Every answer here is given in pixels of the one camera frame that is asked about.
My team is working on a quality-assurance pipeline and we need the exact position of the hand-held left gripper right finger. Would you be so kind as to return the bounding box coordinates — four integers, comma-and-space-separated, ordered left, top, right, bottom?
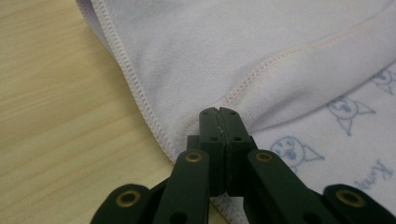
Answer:
219, 106, 260, 198

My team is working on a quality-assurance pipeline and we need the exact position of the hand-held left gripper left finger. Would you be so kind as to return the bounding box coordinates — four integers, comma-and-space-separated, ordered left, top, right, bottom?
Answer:
186, 106, 226, 198

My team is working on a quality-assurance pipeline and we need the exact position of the white towel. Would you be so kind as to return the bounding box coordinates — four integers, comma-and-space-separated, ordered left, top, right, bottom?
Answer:
76, 0, 396, 224

